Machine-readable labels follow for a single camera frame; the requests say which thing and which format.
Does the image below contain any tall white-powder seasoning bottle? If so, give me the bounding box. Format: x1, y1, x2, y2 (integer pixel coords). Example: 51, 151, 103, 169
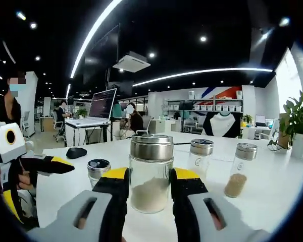
188, 139, 215, 178

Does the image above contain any curved ceiling light strip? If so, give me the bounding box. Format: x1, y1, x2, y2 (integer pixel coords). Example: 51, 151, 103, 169
70, 0, 124, 79
132, 67, 274, 87

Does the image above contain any potted green plant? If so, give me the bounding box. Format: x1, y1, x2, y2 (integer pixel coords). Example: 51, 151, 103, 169
267, 91, 303, 160

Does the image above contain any white standing desk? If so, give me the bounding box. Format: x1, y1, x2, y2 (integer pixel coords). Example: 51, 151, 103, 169
65, 120, 112, 147

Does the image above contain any shelf with white bins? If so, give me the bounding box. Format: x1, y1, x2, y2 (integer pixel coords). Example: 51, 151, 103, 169
163, 90, 244, 119

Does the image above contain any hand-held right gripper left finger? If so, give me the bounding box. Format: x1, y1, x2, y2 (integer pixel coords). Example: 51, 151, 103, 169
27, 167, 131, 242

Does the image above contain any large hanging dark screen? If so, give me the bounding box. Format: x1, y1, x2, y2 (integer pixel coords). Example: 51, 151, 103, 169
84, 24, 121, 84

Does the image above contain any open silver laptop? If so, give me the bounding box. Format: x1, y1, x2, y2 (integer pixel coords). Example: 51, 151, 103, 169
69, 88, 118, 127

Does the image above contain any small glass seasoning bottle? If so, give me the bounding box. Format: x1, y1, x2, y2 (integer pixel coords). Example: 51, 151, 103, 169
87, 158, 112, 190
128, 134, 175, 215

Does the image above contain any tall brown-granule seasoning bottle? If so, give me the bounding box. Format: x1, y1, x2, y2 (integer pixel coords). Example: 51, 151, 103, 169
224, 142, 259, 198

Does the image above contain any ceiling air conditioner unit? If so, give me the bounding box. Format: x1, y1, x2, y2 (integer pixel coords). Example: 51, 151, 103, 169
112, 51, 152, 74

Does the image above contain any brown paper bag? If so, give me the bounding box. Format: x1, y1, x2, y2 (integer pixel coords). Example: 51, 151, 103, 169
278, 113, 293, 150

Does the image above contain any black and white shirt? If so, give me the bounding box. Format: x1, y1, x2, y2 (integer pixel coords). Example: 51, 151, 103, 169
201, 111, 243, 138

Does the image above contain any person's left hand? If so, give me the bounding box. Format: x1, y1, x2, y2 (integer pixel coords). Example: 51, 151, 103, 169
16, 172, 36, 190

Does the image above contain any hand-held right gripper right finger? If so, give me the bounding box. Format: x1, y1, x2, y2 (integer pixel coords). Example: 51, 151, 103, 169
169, 168, 271, 242

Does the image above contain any black computer mouse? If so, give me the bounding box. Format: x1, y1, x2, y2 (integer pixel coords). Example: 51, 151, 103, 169
66, 147, 88, 160

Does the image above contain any grey office chair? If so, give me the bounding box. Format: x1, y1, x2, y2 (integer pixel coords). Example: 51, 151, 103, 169
135, 115, 153, 135

